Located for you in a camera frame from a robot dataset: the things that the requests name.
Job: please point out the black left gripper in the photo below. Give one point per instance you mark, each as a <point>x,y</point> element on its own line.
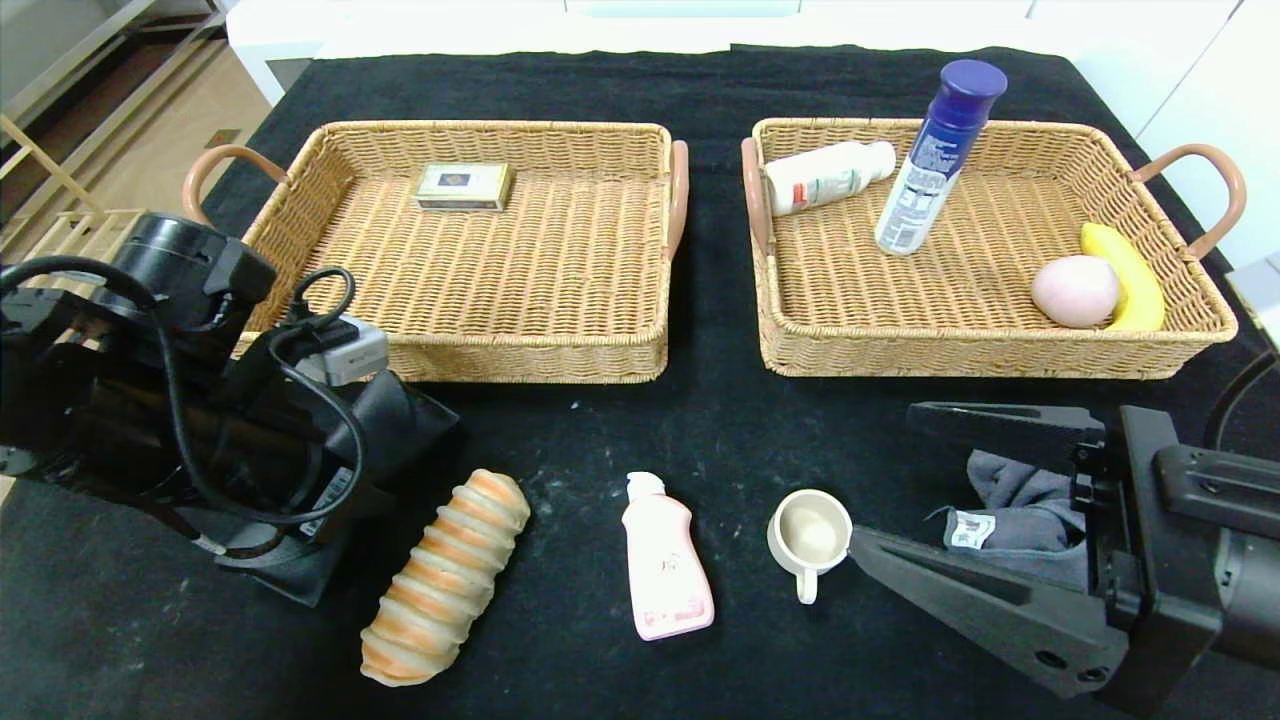
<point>322,515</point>

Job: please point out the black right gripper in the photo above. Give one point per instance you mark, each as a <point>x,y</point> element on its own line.
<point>1140,520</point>

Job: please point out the black glasses case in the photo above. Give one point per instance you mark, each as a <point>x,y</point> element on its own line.
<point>420,430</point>

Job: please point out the pink detergent bottle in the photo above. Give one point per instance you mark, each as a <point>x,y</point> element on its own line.
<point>665,570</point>

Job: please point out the spray can with blue cap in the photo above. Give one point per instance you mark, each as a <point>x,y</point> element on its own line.
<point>930,170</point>

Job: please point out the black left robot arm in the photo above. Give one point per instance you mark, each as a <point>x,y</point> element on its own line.
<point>100,400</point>

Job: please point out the grey towel with tag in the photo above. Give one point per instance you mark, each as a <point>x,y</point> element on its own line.
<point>1010,480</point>

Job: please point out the striped orange bread roll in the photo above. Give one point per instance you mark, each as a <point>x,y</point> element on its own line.
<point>445,580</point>

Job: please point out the cream ceramic mug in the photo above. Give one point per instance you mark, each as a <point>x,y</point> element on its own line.
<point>810,535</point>

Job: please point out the pink peach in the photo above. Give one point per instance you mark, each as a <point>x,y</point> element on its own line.
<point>1072,292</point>

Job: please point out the yellow banana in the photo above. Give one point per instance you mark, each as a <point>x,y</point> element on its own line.
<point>1135,285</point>

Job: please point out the small gold card box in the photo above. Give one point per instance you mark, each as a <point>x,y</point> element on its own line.
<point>462,187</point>

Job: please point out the white plastic bottle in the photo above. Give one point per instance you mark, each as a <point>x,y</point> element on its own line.
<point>825,178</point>

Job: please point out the white counter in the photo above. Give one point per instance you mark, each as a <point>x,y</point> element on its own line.
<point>450,30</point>

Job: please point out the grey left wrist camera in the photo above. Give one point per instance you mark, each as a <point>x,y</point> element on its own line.
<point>350,355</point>

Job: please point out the grey metal shelf frame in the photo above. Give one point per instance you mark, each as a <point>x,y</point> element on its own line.
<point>60,70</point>

